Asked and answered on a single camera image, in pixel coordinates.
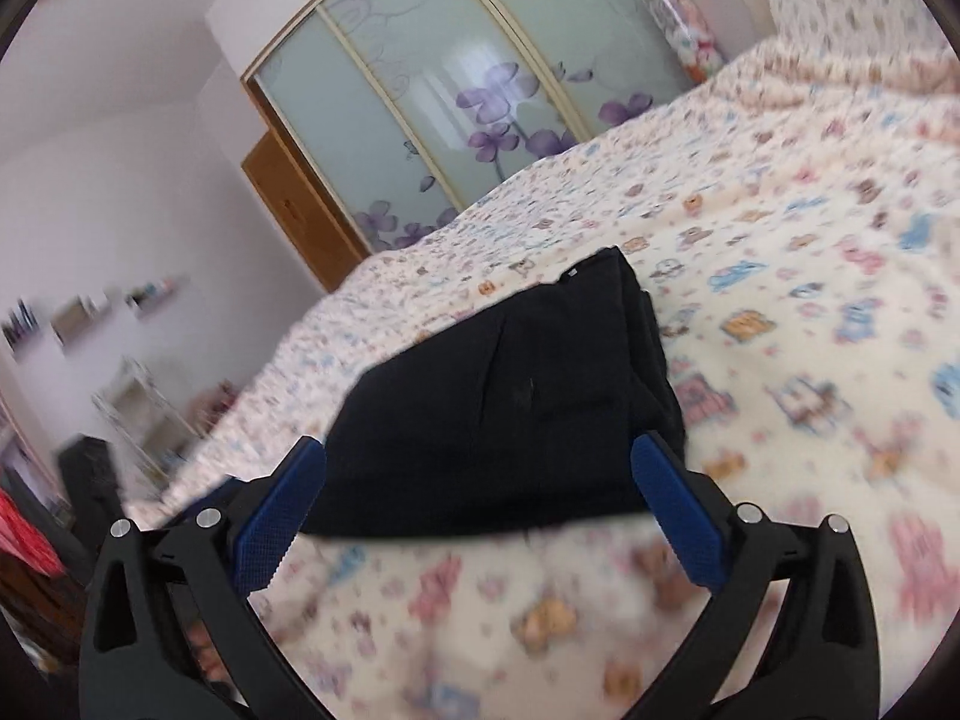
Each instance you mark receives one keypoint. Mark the white wall shelf far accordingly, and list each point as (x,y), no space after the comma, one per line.
(78,317)

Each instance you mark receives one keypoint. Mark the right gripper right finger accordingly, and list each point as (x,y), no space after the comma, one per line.
(821,660)

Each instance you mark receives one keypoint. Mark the white wall shelf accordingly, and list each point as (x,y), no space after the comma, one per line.
(78,317)
(151,295)
(20,327)

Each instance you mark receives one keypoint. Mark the white wall shelf near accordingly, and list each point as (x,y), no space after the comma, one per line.
(151,295)

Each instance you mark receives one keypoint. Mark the clear tube of plush toys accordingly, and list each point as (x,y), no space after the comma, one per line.
(686,30)

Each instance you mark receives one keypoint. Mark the teddy print pillow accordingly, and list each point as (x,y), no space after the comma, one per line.
(875,28)

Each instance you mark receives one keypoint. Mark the frosted glass sliding wardrobe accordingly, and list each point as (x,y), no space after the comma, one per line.
(409,111)

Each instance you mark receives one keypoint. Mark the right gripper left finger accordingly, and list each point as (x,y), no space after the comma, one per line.
(136,661)

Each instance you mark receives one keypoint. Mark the black pants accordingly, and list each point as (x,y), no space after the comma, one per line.
(521,416)

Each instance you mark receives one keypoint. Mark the brown wooden door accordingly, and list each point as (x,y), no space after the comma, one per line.
(322,236)

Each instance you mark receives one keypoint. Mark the white storage rack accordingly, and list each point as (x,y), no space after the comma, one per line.
(160,437)

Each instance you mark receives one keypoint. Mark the pink plush toy pile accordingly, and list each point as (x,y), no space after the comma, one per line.
(206,409)

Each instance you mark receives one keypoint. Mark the red patterned cloth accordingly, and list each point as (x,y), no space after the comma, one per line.
(19,538)

